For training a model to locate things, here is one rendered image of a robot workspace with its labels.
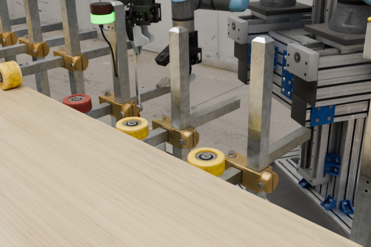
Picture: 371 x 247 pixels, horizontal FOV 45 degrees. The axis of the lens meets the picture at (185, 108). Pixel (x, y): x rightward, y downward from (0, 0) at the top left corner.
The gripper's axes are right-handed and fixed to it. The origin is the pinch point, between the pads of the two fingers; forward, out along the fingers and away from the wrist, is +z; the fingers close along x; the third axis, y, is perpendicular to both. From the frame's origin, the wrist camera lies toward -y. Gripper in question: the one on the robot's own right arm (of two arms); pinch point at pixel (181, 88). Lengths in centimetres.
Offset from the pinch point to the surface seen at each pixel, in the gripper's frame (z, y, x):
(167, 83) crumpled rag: -5.0, -8.6, -2.5
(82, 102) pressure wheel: -9.3, -42.0, -3.8
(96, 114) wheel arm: -2.9, -36.7, -1.5
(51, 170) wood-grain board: -9, -67, -30
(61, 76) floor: 85, 102, 273
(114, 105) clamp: -4.7, -31.0, -3.2
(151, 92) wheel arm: -3.3, -15.0, -1.5
